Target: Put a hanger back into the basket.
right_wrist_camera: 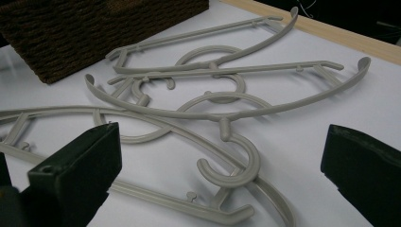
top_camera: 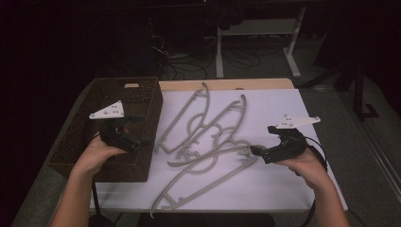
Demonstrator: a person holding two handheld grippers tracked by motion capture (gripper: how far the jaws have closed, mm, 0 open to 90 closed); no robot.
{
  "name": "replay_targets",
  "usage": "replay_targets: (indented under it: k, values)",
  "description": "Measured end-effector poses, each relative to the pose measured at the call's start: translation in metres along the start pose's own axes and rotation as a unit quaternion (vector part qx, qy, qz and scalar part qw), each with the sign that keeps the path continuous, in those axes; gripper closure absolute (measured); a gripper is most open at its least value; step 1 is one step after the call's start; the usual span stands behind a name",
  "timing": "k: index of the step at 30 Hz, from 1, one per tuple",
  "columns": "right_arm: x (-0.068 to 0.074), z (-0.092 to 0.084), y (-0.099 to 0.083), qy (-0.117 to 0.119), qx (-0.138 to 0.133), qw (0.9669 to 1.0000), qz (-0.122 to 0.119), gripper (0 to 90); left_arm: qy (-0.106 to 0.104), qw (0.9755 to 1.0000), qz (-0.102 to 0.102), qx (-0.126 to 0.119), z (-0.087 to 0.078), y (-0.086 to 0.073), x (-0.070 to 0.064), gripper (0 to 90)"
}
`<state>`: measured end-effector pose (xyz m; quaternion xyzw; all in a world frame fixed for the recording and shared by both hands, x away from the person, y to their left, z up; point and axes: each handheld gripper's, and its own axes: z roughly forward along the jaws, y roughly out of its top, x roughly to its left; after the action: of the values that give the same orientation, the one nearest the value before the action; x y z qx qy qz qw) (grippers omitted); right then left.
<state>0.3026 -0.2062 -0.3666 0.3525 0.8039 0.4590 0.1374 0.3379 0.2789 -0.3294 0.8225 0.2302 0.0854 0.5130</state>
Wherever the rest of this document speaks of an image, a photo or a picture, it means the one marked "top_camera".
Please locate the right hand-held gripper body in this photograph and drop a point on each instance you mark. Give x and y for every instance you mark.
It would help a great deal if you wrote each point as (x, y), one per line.
(291, 145)

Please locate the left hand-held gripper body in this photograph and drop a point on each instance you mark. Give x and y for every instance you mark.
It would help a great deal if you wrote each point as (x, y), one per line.
(116, 135)

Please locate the brown woven basket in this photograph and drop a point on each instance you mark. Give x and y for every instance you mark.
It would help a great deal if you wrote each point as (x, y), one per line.
(148, 104)

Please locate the person's right hand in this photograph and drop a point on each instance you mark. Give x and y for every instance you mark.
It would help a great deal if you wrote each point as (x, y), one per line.
(310, 170)

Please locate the person's left hand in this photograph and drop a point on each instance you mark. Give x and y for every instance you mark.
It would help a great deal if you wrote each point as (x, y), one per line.
(93, 157)

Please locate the white table mat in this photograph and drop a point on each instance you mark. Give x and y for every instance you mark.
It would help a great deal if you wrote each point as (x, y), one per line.
(268, 189)

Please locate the black metal stand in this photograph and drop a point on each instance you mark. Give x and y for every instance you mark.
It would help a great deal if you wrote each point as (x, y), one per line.
(359, 91)

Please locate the white desk frame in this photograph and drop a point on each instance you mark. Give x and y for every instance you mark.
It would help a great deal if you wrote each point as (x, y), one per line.
(258, 26)

